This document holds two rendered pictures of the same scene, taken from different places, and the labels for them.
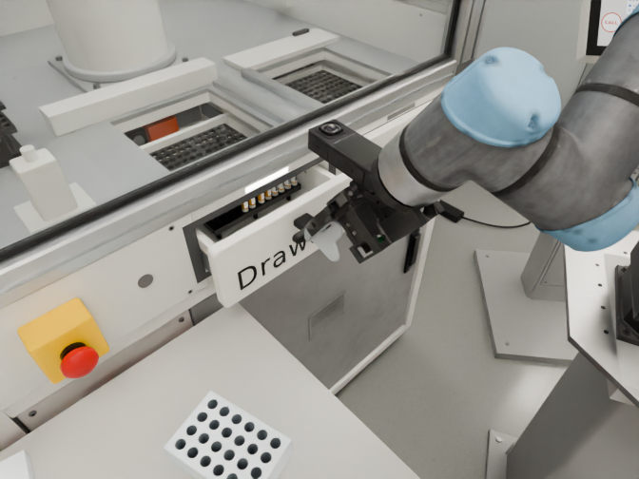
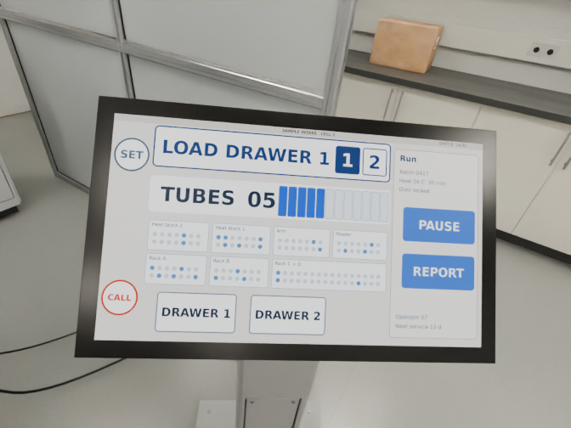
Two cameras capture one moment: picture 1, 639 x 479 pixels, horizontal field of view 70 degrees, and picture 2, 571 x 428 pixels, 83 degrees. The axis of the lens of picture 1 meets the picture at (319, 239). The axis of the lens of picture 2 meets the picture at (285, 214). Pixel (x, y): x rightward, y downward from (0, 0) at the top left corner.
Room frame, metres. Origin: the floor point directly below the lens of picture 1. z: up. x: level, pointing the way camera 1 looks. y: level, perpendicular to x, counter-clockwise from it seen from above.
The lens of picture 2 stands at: (0.75, -0.74, 1.34)
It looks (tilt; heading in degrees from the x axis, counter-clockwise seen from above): 36 degrees down; 347
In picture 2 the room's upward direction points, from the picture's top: 7 degrees clockwise
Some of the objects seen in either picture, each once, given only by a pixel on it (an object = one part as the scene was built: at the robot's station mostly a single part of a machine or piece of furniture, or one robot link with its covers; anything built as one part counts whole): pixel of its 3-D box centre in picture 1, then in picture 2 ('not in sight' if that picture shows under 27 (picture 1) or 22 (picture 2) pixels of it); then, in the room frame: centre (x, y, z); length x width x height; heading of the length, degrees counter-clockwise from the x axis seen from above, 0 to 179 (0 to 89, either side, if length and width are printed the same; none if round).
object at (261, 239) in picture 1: (297, 232); not in sight; (0.51, 0.03, 0.87); 0.29 x 0.02 x 0.11; 133
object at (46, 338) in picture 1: (67, 341); not in sight; (0.31, 0.30, 0.88); 0.07 x 0.05 x 0.07; 133
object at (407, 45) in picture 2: not in sight; (405, 44); (3.19, -2.03, 1.04); 0.41 x 0.32 x 0.28; 50
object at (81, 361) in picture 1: (78, 359); not in sight; (0.29, 0.28, 0.88); 0.04 x 0.03 x 0.04; 133
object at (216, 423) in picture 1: (229, 450); not in sight; (0.23, 0.11, 0.78); 0.12 x 0.08 x 0.04; 60
